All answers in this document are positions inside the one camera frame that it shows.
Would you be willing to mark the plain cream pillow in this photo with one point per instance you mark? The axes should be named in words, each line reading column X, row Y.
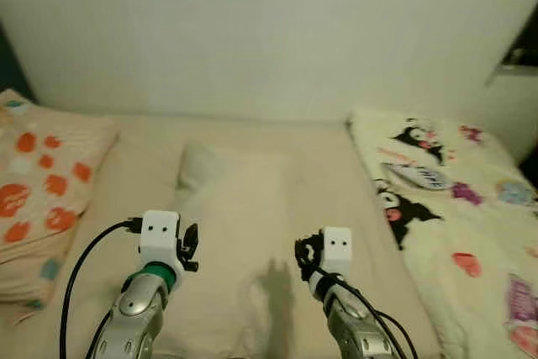
column 244, row 216

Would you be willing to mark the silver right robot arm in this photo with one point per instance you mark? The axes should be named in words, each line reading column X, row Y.
column 357, row 334

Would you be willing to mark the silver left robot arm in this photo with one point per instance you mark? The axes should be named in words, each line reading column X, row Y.
column 134, row 308

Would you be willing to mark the pink pillow with orange dots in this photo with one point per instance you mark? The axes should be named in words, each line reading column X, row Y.
column 50, row 182

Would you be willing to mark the pale pink bed sheet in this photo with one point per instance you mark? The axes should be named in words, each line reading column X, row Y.
column 143, row 150

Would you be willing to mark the cream cartoon print blanket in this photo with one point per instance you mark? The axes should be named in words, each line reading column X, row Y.
column 454, row 233

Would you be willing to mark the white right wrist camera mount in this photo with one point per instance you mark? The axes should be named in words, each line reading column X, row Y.
column 337, row 248

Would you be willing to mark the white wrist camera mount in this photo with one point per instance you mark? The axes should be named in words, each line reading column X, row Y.
column 159, row 234
column 337, row 248

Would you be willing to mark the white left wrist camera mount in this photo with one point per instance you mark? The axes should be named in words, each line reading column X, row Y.
column 159, row 234

